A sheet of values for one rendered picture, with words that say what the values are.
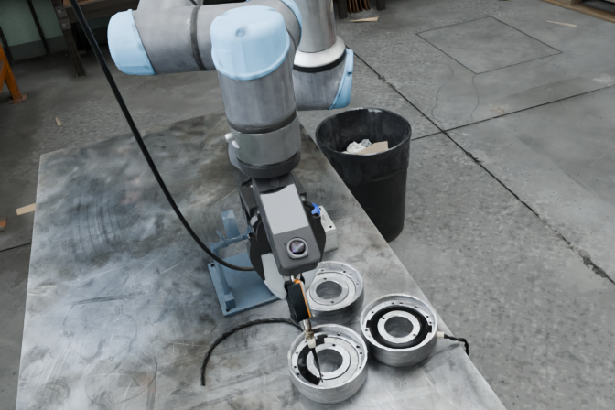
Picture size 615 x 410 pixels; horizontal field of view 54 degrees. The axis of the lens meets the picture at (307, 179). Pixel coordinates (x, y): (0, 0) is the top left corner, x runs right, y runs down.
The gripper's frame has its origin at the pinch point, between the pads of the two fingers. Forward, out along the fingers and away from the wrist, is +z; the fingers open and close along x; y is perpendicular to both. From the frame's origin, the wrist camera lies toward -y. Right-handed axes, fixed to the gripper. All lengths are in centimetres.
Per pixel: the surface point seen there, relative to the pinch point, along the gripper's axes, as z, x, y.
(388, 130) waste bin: 59, -71, 122
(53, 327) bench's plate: 13.1, 34.3, 22.3
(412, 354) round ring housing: 9.9, -12.5, -7.7
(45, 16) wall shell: 68, 60, 402
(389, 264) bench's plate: 13.2, -18.9, 12.3
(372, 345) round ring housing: 9.6, -8.2, -4.4
